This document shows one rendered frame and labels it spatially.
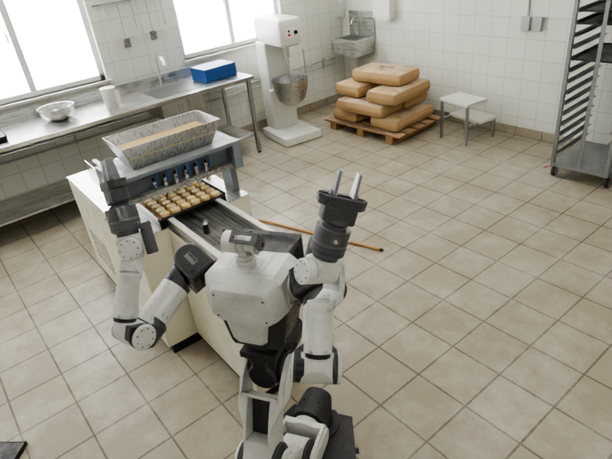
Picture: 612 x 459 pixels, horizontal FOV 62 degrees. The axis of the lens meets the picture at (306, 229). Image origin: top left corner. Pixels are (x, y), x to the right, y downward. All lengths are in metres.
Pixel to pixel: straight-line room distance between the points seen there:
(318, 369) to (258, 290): 0.32
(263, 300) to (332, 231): 0.38
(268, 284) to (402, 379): 1.58
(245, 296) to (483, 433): 1.59
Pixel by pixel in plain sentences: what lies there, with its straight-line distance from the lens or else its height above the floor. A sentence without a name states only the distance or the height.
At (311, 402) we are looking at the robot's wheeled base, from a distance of 2.35.
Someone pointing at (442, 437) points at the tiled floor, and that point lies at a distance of 2.68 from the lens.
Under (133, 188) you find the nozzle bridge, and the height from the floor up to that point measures 1.08.
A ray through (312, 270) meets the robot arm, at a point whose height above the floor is 1.44.
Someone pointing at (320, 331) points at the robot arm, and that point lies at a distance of 1.26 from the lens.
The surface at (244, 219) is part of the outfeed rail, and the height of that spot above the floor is 0.88.
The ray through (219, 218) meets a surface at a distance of 2.82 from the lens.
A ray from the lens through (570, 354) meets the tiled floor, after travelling 3.20.
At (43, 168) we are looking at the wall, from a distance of 5.81.
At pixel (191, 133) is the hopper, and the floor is 1.29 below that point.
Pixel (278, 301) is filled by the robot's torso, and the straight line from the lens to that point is 1.49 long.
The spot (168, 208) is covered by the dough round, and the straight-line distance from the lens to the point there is 2.88.
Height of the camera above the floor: 2.13
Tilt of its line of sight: 30 degrees down
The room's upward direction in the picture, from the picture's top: 7 degrees counter-clockwise
